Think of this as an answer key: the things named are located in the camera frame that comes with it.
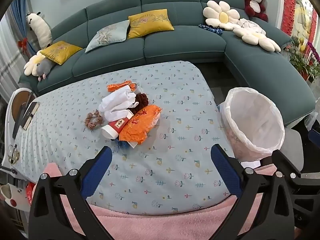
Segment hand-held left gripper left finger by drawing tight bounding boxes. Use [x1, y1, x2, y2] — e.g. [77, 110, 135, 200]
[29, 145, 113, 240]

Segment blue curtain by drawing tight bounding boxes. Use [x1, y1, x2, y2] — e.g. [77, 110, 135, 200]
[11, 0, 32, 55]

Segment red and white paper cup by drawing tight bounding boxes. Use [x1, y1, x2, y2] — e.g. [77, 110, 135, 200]
[101, 112, 134, 140]

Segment pink spotted scrunchie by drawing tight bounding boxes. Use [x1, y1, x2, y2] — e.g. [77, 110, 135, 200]
[86, 110, 104, 130]

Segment cream flower cushion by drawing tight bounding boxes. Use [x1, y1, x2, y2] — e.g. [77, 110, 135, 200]
[24, 50, 47, 76]

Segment red teddy bear plush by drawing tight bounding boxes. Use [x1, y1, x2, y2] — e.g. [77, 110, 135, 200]
[240, 0, 268, 22]

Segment waste bin with white liner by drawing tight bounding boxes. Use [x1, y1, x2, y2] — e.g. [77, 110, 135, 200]
[218, 87, 285, 162]

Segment wooden chair with books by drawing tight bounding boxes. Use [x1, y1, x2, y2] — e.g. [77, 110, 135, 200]
[0, 87, 38, 178]

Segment white long plush toy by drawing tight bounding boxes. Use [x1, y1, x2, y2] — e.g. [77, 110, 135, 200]
[26, 11, 53, 49]

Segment grey plush toy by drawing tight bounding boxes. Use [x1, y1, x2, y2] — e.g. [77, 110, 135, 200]
[35, 57, 57, 82]

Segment pink orchid flowers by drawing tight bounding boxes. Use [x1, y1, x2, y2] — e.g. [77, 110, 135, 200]
[309, 42, 320, 63]

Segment white mug with red dot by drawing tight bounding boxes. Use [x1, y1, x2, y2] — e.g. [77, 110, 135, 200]
[0, 183, 32, 212]

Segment red bow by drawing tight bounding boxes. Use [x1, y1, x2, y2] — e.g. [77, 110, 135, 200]
[17, 37, 30, 55]

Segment light blue floral cloth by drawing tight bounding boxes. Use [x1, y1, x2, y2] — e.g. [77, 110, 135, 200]
[9, 60, 234, 215]

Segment light blue embroidered pillow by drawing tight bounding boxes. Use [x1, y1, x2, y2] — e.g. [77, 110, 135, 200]
[85, 20, 130, 53]

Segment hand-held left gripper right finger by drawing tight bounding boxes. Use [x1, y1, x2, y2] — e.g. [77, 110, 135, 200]
[211, 144, 295, 240]

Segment white flower cushion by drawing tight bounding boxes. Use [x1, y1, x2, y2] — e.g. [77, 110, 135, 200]
[202, 0, 244, 32]
[232, 26, 282, 53]

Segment large orange snack packet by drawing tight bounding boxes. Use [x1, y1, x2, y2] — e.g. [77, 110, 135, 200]
[118, 105, 162, 144]

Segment teal sofa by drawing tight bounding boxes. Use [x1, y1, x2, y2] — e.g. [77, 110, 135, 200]
[17, 0, 317, 127]

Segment white garment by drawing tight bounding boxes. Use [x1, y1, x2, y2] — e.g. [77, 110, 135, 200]
[236, 19, 267, 34]

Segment red wall decoration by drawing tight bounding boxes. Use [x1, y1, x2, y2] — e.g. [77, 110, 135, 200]
[280, 0, 320, 45]

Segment dark red scrunchie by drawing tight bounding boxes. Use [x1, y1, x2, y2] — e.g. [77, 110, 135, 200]
[130, 93, 149, 115]

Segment white cloth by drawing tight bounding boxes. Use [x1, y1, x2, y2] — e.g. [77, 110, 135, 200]
[98, 85, 139, 124]

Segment yellow embroidered pillow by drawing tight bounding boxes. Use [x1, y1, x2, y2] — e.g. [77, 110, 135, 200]
[127, 9, 175, 39]
[40, 41, 82, 65]

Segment pink fluffy blanket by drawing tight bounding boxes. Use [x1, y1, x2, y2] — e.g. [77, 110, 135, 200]
[42, 164, 278, 240]

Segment white sheer curtain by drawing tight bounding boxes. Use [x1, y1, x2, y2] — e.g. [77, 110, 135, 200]
[0, 5, 25, 98]

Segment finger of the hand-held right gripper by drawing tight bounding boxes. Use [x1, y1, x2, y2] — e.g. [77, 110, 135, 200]
[308, 129, 320, 144]
[272, 150, 304, 180]

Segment red packet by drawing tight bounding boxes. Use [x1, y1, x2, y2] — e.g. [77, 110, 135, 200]
[26, 182, 37, 205]

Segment green potted plants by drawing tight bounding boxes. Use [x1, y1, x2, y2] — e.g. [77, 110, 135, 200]
[287, 37, 320, 80]

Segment small orange snack packet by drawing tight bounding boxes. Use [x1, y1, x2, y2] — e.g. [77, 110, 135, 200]
[107, 80, 137, 92]

